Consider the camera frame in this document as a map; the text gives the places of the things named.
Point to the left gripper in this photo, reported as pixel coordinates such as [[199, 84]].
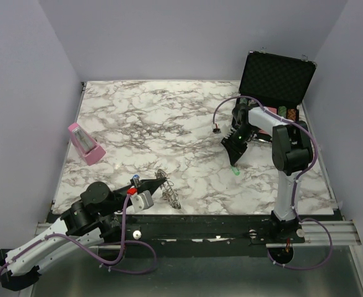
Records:
[[152, 185]]

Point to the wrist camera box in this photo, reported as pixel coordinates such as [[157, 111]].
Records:
[[142, 201], [229, 132]]

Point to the metal key ring disc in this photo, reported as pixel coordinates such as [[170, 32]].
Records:
[[168, 193]]

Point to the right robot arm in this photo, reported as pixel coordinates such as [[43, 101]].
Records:
[[291, 154]]

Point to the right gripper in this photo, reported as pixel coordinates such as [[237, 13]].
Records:
[[235, 151]]

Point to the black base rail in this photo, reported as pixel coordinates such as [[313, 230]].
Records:
[[205, 235]]

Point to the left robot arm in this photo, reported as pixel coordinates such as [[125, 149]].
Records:
[[96, 223]]

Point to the pink playing card deck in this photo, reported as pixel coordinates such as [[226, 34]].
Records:
[[272, 110]]

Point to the green tagged key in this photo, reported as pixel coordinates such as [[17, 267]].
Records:
[[235, 170]]

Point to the pink metronome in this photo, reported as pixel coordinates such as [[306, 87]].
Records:
[[86, 146]]

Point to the black poker chip case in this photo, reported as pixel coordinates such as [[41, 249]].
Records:
[[278, 82]]

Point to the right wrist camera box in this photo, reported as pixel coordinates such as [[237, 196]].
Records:
[[229, 132]]

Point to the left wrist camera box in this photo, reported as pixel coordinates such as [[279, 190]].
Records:
[[142, 201]]

